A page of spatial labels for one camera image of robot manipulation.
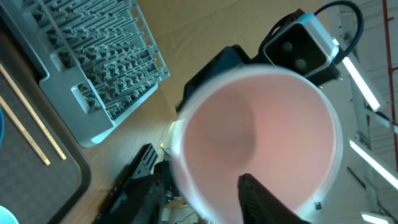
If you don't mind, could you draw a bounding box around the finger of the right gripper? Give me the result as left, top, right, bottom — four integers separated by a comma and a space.
93, 144, 174, 224

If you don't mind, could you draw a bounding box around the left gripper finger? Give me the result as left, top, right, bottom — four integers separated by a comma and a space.
238, 174, 309, 224

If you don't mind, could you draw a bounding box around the white pink paper cup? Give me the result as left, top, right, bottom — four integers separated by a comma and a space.
170, 65, 343, 223

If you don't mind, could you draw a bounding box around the large dark blue bowl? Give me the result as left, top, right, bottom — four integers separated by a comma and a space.
0, 108, 5, 145

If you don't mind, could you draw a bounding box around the grey dishwasher rack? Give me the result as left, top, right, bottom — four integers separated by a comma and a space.
1, 0, 170, 147

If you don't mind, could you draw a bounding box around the brown plastic serving tray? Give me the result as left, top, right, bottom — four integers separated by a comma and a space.
1, 32, 91, 223

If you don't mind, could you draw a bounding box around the left wooden chopstick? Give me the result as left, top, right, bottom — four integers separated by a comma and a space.
1, 97, 51, 166

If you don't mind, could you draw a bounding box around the wooden chopstick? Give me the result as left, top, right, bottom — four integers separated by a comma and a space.
1, 65, 67, 160
1, 97, 51, 166

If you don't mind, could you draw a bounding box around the right wooden chopstick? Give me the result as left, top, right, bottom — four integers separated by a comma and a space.
1, 65, 67, 160

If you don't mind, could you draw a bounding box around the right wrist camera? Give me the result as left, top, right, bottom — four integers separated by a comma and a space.
252, 9, 340, 86

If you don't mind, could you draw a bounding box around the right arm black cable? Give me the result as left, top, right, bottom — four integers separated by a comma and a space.
313, 0, 364, 65

